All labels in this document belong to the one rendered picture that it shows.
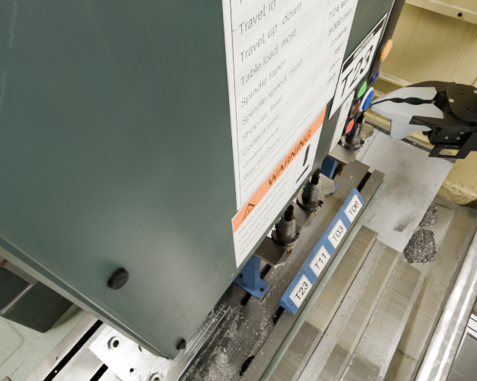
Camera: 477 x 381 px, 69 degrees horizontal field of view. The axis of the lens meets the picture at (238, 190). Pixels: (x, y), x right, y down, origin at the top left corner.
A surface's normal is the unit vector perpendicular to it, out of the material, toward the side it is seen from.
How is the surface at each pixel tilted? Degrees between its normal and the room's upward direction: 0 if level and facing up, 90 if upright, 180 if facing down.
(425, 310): 17
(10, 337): 0
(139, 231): 90
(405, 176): 24
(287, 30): 90
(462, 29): 91
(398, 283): 8
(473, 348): 0
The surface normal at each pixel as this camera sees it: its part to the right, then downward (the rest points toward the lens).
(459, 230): -0.27, -0.66
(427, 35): -0.59, 0.68
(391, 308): 0.05, -0.64
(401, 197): -0.27, -0.22
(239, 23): 0.81, 0.48
